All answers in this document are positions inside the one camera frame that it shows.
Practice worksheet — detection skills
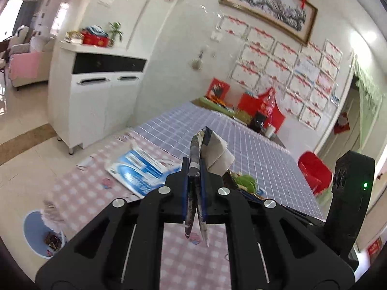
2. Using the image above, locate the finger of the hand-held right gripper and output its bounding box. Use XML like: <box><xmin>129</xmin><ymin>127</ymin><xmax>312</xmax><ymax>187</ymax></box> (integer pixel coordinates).
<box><xmin>281</xmin><ymin>206</ymin><xmax>326</xmax><ymax>227</ymax></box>

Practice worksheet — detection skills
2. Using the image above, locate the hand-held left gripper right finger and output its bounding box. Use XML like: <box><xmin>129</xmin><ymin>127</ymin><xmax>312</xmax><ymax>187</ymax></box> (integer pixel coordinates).
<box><xmin>200</xmin><ymin>159</ymin><xmax>355</xmax><ymax>290</ymax></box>

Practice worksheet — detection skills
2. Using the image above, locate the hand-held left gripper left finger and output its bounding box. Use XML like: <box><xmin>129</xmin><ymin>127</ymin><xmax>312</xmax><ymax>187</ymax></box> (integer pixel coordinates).
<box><xmin>36</xmin><ymin>156</ymin><xmax>192</xmax><ymax>290</ymax></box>

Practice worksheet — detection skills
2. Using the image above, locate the newspaper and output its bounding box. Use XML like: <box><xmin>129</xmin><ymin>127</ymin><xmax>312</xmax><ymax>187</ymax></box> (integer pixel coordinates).
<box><xmin>183</xmin><ymin>126</ymin><xmax>236</xmax><ymax>247</ymax></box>

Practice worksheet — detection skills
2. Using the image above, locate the white blue cardboard box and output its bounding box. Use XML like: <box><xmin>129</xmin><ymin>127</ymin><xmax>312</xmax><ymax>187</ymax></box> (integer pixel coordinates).
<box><xmin>106</xmin><ymin>149</ymin><xmax>183</xmax><ymax>198</ymax></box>

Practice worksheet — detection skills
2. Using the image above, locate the dark snack packet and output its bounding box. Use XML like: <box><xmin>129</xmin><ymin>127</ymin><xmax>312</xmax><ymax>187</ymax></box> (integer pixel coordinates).
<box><xmin>45</xmin><ymin>232</ymin><xmax>61</xmax><ymax>250</ymax></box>

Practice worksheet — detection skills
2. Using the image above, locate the blue plastic bucket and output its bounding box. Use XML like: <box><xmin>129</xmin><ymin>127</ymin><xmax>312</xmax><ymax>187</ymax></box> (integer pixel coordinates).
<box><xmin>23</xmin><ymin>211</ymin><xmax>66</xmax><ymax>260</ymax></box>

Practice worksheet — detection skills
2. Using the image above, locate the red plastic stool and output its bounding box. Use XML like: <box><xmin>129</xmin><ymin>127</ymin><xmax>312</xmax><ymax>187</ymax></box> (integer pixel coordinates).
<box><xmin>298</xmin><ymin>151</ymin><xmax>335</xmax><ymax>197</ymax></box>

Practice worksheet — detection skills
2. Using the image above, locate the blue checked tablecloth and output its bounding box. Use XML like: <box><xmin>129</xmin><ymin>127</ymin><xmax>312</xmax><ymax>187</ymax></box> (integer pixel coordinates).
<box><xmin>133</xmin><ymin>103</ymin><xmax>327</xmax><ymax>221</ymax></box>

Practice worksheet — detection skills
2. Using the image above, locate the green fruit tray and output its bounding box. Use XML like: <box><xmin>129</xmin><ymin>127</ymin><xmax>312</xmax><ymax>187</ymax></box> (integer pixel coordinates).
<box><xmin>193</xmin><ymin>97</ymin><xmax>235</xmax><ymax>112</ymax></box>

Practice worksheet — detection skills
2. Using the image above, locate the cola bottle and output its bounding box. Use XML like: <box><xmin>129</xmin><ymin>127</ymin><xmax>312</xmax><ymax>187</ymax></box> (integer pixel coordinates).
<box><xmin>249</xmin><ymin>89</ymin><xmax>277</xmax><ymax>133</ymax></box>

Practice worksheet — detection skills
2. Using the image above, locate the pink checked tablecloth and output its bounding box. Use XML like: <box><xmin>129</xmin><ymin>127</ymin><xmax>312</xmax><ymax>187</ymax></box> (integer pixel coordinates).
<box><xmin>42</xmin><ymin>128</ymin><xmax>235</xmax><ymax>290</ymax></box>

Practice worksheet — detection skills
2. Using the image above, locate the red gift bag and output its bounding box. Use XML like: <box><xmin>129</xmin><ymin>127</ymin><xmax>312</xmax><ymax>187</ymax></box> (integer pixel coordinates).
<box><xmin>237</xmin><ymin>87</ymin><xmax>285</xmax><ymax>133</ymax></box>

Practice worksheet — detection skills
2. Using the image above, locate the small red gift box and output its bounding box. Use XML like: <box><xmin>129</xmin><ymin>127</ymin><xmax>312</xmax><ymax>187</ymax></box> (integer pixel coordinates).
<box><xmin>207</xmin><ymin>78</ymin><xmax>230</xmax><ymax>100</ymax></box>

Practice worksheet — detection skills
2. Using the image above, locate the green lace door curtain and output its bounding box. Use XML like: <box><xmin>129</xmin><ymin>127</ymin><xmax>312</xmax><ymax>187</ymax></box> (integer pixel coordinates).
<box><xmin>352</xmin><ymin>51</ymin><xmax>383</xmax><ymax>145</ymax></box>

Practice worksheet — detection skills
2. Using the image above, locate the white sideboard cabinet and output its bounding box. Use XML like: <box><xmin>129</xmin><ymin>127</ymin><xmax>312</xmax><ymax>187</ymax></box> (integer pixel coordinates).
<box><xmin>48</xmin><ymin>41</ymin><xmax>148</xmax><ymax>156</ymax></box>

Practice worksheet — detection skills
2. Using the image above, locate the potted green plant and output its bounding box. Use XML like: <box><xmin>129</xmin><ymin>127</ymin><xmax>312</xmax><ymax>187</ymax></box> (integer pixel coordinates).
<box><xmin>108</xmin><ymin>22</ymin><xmax>124</xmax><ymax>47</ymax></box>

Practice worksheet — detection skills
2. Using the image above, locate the red tin box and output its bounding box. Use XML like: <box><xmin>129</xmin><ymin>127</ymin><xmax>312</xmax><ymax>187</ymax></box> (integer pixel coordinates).
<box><xmin>82</xmin><ymin>33</ymin><xmax>110</xmax><ymax>47</ymax></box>

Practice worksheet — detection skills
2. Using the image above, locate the blue patterned cloth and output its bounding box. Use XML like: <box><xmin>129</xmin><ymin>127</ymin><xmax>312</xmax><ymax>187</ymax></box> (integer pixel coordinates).
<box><xmin>81</xmin><ymin>26</ymin><xmax>106</xmax><ymax>37</ymax></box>

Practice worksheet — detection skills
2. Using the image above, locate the framed plum blossom painting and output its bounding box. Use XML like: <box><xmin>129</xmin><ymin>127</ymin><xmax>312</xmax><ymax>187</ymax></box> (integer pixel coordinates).
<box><xmin>219</xmin><ymin>0</ymin><xmax>318</xmax><ymax>45</ymax></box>

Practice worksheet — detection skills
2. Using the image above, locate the pink blanket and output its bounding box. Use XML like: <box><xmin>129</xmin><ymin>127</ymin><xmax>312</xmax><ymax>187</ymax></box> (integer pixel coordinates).
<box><xmin>8</xmin><ymin>51</ymin><xmax>41</xmax><ymax>80</ymax></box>

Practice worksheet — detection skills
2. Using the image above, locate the beige sofa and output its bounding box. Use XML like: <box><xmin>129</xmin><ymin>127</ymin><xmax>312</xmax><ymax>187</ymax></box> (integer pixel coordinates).
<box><xmin>7</xmin><ymin>26</ymin><xmax>56</xmax><ymax>91</ymax></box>

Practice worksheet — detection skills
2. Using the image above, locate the grey hanging wall ornament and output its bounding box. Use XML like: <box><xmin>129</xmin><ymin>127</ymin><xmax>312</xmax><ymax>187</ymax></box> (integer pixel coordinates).
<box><xmin>190</xmin><ymin>50</ymin><xmax>204</xmax><ymax>71</ymax></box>

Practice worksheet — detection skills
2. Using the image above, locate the wall of paper certificates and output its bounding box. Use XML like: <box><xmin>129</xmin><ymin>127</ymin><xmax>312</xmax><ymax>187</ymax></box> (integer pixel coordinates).
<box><xmin>215</xmin><ymin>15</ymin><xmax>343</xmax><ymax>130</ymax></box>

